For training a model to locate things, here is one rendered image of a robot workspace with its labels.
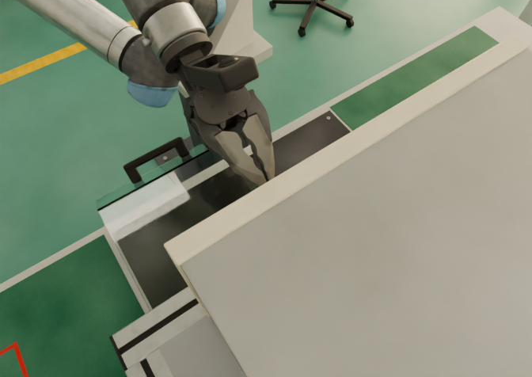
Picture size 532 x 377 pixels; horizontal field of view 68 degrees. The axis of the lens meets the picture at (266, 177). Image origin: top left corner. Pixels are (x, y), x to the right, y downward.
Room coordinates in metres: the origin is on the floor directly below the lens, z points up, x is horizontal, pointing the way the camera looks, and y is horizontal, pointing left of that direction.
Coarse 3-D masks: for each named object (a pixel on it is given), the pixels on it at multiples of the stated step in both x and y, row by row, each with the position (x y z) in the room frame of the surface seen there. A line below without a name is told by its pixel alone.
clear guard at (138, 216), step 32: (192, 160) 0.36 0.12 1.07; (224, 160) 0.36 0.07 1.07; (128, 192) 0.30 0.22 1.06; (160, 192) 0.30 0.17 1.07; (192, 192) 0.30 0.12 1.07; (224, 192) 0.30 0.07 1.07; (128, 224) 0.24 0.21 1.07; (160, 224) 0.24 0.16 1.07; (192, 224) 0.24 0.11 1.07; (128, 256) 0.19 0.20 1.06; (160, 256) 0.19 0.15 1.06; (160, 288) 0.15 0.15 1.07
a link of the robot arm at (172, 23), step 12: (156, 12) 0.42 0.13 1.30; (168, 12) 0.42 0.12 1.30; (180, 12) 0.43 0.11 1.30; (192, 12) 0.44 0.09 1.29; (156, 24) 0.41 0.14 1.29; (168, 24) 0.41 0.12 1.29; (180, 24) 0.41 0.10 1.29; (192, 24) 0.42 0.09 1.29; (144, 36) 0.42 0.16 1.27; (156, 36) 0.40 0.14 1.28; (168, 36) 0.40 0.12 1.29; (180, 36) 0.40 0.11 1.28; (156, 48) 0.39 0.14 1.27
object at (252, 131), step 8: (248, 120) 0.32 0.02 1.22; (256, 120) 0.32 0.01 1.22; (248, 128) 0.31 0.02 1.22; (256, 128) 0.31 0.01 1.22; (248, 136) 0.30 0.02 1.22; (256, 136) 0.30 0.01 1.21; (264, 136) 0.30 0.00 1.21; (256, 144) 0.29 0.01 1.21; (264, 144) 0.29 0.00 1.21; (256, 152) 0.28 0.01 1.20; (264, 152) 0.28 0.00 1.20; (272, 152) 0.28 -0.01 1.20; (264, 160) 0.27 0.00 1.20; (272, 160) 0.27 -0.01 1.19; (264, 168) 0.26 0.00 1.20; (272, 168) 0.27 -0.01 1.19; (272, 176) 0.26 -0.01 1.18
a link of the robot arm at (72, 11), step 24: (24, 0) 0.59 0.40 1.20; (48, 0) 0.57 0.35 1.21; (72, 0) 0.57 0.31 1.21; (72, 24) 0.54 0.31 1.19; (96, 24) 0.53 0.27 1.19; (120, 24) 0.54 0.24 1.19; (96, 48) 0.51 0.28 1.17; (120, 48) 0.50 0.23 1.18; (144, 48) 0.49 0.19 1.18; (144, 72) 0.46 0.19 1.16; (144, 96) 0.44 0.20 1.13; (168, 96) 0.46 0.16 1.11
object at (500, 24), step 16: (496, 16) 1.13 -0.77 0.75; (512, 16) 1.13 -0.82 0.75; (496, 32) 1.05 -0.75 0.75; (512, 32) 1.05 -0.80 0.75; (528, 32) 1.05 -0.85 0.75; (432, 48) 0.98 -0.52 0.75; (528, 48) 0.98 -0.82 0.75; (400, 64) 0.91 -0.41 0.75; (368, 80) 0.84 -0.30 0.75; (320, 112) 0.72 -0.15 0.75; (288, 128) 0.66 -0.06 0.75; (80, 240) 0.34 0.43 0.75; (112, 240) 0.34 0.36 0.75; (64, 256) 0.30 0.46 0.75; (32, 272) 0.26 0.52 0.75; (128, 272) 0.26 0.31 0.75; (0, 288) 0.23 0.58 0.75; (144, 304) 0.19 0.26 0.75
